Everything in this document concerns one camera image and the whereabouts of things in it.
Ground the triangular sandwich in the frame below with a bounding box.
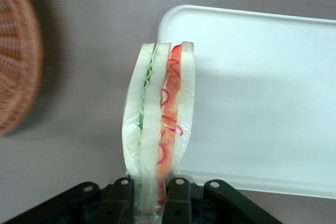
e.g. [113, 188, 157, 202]
[122, 40, 196, 224]

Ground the cream rectangular plastic tray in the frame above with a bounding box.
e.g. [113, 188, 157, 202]
[157, 4, 336, 200]

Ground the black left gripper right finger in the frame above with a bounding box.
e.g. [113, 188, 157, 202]
[162, 177, 285, 224]

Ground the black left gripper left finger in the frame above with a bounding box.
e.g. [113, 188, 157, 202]
[0, 176, 135, 224]

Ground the brown round wicker basket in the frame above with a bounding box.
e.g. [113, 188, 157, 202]
[0, 0, 44, 138]

